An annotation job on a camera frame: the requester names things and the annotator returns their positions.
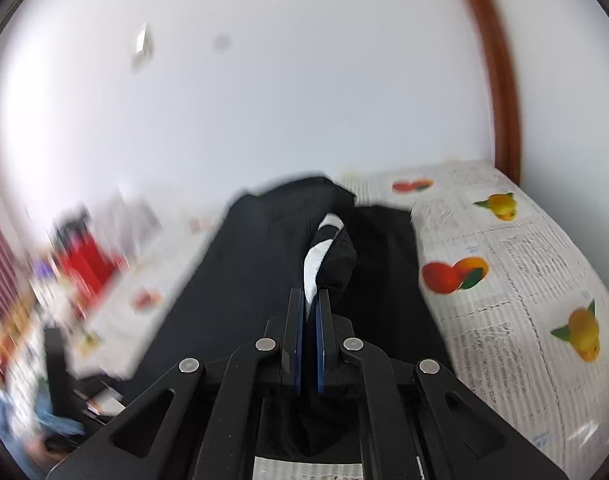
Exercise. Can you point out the brown wooden door frame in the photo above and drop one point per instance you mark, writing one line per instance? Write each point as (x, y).
(503, 86)

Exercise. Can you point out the black white blue jacket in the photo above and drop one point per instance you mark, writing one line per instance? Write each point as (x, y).
(256, 259)

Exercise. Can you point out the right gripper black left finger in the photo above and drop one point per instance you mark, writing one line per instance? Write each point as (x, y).
(199, 420)

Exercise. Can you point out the fruit print bed sheet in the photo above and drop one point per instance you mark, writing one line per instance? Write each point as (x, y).
(523, 315)

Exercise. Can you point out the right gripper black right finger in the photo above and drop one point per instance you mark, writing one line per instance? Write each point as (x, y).
(419, 421)

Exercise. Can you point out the white wall switch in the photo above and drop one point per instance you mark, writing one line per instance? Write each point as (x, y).
(143, 47)

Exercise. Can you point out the red paper shopping bag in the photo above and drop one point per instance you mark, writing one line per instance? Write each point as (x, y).
(87, 265)

